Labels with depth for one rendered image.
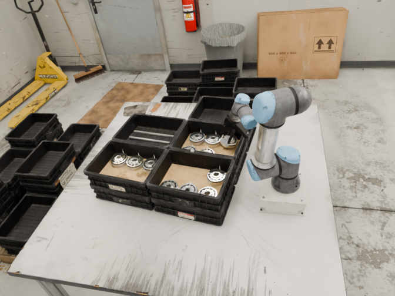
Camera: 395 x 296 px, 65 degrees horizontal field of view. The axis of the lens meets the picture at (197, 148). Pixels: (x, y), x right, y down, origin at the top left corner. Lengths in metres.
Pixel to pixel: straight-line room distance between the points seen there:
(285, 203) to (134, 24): 3.71
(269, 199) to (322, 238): 0.30
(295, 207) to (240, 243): 0.34
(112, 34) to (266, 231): 3.97
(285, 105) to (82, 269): 1.22
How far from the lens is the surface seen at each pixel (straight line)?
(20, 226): 2.74
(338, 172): 3.03
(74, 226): 1.91
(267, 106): 1.19
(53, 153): 2.89
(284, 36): 4.30
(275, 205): 1.68
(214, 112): 2.23
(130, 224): 1.78
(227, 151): 1.88
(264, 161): 1.46
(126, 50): 5.01
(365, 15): 4.55
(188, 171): 1.78
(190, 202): 1.59
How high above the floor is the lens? 2.05
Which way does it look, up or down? 39 degrees down
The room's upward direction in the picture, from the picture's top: 8 degrees counter-clockwise
